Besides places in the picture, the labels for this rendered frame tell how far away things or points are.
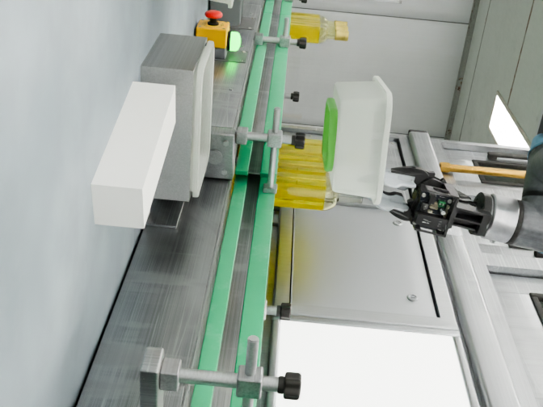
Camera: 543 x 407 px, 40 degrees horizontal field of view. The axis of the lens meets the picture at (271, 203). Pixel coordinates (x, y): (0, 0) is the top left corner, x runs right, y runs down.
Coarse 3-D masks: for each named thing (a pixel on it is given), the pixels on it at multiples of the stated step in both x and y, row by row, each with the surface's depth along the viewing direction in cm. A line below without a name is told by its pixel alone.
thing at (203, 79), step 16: (208, 48) 119; (208, 64) 126; (208, 80) 127; (208, 96) 129; (192, 112) 114; (208, 112) 130; (192, 128) 115; (208, 128) 132; (192, 144) 117; (208, 144) 133; (192, 160) 118; (192, 176) 118; (192, 192) 120
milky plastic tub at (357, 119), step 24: (336, 96) 120; (360, 96) 112; (384, 96) 112; (336, 120) 113; (360, 120) 110; (384, 120) 110; (336, 144) 112; (360, 144) 111; (384, 144) 110; (336, 168) 113; (360, 168) 112; (384, 168) 111; (360, 192) 114
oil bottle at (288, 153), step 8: (280, 152) 160; (288, 152) 160; (296, 152) 160; (304, 152) 161; (312, 152) 161; (320, 152) 161; (296, 160) 159; (304, 160) 159; (312, 160) 158; (320, 160) 159
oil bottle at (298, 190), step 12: (276, 180) 149; (288, 180) 150; (300, 180) 150; (312, 180) 150; (324, 180) 151; (276, 192) 149; (288, 192) 149; (300, 192) 149; (312, 192) 149; (324, 192) 149; (336, 192) 150; (276, 204) 151; (288, 204) 151; (300, 204) 150; (312, 204) 150; (324, 204) 150
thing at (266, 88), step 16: (272, 0) 229; (272, 16) 214; (288, 16) 214; (272, 32) 200; (288, 32) 200; (256, 48) 186; (272, 48) 188; (256, 64) 176; (272, 64) 178; (256, 80) 166; (272, 80) 167; (256, 96) 158; (272, 96) 158; (256, 112) 151; (272, 112) 151; (256, 128) 144
